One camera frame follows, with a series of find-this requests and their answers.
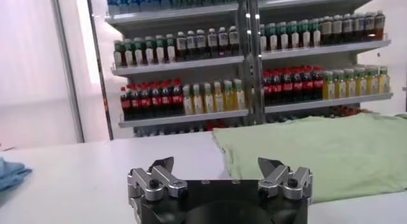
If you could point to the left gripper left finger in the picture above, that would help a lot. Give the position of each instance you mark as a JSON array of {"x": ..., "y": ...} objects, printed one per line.
[{"x": 152, "y": 184}]

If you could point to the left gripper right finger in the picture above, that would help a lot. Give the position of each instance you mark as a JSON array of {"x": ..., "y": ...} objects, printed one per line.
[{"x": 286, "y": 184}]

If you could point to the light green t-shirt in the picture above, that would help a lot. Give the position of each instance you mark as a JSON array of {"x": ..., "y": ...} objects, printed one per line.
[{"x": 318, "y": 149}]

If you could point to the red-cap cola bottle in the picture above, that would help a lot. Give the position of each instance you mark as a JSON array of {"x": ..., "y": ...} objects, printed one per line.
[
  {"x": 167, "y": 101},
  {"x": 277, "y": 90},
  {"x": 136, "y": 105},
  {"x": 318, "y": 85},
  {"x": 307, "y": 86},
  {"x": 287, "y": 89},
  {"x": 156, "y": 102},
  {"x": 125, "y": 107},
  {"x": 146, "y": 103},
  {"x": 177, "y": 100},
  {"x": 297, "y": 88},
  {"x": 267, "y": 91}
]

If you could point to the yellow tea bottle green cap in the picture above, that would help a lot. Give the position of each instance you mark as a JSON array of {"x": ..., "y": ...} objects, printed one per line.
[
  {"x": 218, "y": 99},
  {"x": 350, "y": 86},
  {"x": 340, "y": 87},
  {"x": 188, "y": 102},
  {"x": 198, "y": 102},
  {"x": 328, "y": 88},
  {"x": 361, "y": 84},
  {"x": 208, "y": 100},
  {"x": 238, "y": 97},
  {"x": 372, "y": 83},
  {"x": 228, "y": 98},
  {"x": 383, "y": 82}
]

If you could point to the grey metal drinks shelf unit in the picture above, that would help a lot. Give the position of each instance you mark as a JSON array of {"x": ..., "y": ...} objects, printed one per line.
[
  {"x": 178, "y": 66},
  {"x": 318, "y": 50}
]

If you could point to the dark bottle blue-white label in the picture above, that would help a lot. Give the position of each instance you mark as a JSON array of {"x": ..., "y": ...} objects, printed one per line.
[
  {"x": 181, "y": 49},
  {"x": 212, "y": 46},
  {"x": 223, "y": 44},
  {"x": 191, "y": 48},
  {"x": 358, "y": 30},
  {"x": 234, "y": 43},
  {"x": 201, "y": 47},
  {"x": 347, "y": 31},
  {"x": 379, "y": 28},
  {"x": 369, "y": 29}
]

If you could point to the crumpled blue cloth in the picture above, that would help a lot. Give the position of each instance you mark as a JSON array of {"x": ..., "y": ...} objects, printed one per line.
[{"x": 12, "y": 174}]

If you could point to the dark bottle beige label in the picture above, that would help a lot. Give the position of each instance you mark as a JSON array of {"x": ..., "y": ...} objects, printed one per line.
[
  {"x": 337, "y": 32},
  {"x": 326, "y": 33}
]

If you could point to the grey wall post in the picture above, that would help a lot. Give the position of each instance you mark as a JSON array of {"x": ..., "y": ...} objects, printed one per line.
[{"x": 68, "y": 85}]

